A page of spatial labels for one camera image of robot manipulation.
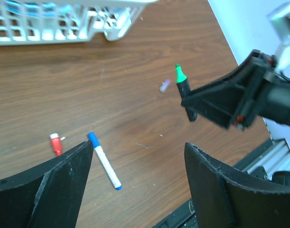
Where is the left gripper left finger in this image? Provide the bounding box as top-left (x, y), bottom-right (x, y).
top-left (0, 141), bottom-right (94, 228)

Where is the black green highlighter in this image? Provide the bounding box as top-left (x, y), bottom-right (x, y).
top-left (175, 63), bottom-right (197, 122)

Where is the blue rimmed plate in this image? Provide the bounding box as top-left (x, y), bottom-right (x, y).
top-left (4, 0), bottom-right (72, 18)

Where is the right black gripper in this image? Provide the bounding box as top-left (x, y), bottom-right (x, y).
top-left (181, 49), bottom-right (290, 129)

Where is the purple pen cap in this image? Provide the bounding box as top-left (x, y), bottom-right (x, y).
top-left (159, 79), bottom-right (171, 93)

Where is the white plastic dish basket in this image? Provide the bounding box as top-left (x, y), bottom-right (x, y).
top-left (0, 0), bottom-right (153, 46)

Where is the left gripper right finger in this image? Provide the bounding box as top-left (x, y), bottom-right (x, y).
top-left (184, 142), bottom-right (290, 228)

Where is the white blue marker pen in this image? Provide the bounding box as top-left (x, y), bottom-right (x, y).
top-left (95, 146), bottom-right (122, 190)

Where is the red pen cap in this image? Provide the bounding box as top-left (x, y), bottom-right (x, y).
top-left (49, 133), bottom-right (63, 156)

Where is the blue pen cap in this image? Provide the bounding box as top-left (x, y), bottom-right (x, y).
top-left (87, 132), bottom-right (100, 148)

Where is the aluminium frame rail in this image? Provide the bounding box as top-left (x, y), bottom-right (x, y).
top-left (242, 139), bottom-right (290, 180)

